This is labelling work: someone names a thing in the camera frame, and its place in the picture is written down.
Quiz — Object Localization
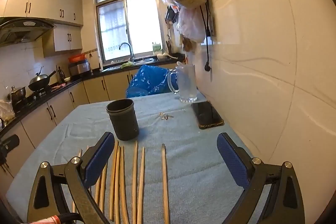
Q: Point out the small hanging brown bag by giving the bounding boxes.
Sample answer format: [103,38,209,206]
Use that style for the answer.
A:
[181,34,195,53]

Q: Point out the red basin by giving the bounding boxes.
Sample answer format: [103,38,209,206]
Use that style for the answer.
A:
[69,53,86,63]

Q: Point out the black power cable with plug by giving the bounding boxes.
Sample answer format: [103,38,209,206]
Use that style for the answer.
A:
[199,0,214,73]

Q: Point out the gas stove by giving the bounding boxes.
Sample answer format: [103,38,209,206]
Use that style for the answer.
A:
[13,90,51,110]

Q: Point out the chrome sink faucet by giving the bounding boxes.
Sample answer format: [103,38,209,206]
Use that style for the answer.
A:
[119,42,136,62]

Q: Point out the black wok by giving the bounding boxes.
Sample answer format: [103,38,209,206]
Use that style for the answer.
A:
[28,67,58,92]

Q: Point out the black kitchen countertop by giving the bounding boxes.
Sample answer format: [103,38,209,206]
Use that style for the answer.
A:
[0,52,185,135]

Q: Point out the blue patterned plastic bag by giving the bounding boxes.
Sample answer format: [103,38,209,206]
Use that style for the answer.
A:
[126,64,179,98]

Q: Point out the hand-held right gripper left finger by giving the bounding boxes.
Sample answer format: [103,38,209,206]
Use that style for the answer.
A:
[26,132,116,224]

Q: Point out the beige wall cabinets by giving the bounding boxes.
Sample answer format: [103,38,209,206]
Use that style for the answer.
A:
[0,0,85,58]

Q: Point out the black smartphone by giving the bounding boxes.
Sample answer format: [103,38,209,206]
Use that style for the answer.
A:
[191,101,225,130]

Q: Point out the black range hood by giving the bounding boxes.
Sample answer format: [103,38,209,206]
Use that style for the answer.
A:
[0,17,57,46]

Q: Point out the row of wooden chopsticks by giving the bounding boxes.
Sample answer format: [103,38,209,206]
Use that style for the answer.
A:
[71,140,146,224]

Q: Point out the clear glass pitcher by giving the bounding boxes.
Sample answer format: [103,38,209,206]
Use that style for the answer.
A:
[167,61,198,104]

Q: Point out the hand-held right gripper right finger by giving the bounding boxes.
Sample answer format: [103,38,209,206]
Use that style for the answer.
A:
[217,132,306,224]

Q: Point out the black utensil holder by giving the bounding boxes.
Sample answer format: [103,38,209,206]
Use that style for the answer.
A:
[106,99,139,141]

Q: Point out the rice cooker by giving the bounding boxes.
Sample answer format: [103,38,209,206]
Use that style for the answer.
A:
[69,57,91,78]

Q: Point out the tan bamboo chopstick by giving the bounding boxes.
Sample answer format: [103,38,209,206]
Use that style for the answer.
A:
[161,143,170,224]

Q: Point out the stainless steel pot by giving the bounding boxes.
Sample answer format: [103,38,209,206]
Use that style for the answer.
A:
[7,85,27,104]

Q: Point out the white hanging plastic bag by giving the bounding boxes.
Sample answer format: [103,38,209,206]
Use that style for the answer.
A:
[176,5,207,43]

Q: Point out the kitchen window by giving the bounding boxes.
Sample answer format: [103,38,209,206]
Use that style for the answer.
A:
[93,0,170,65]

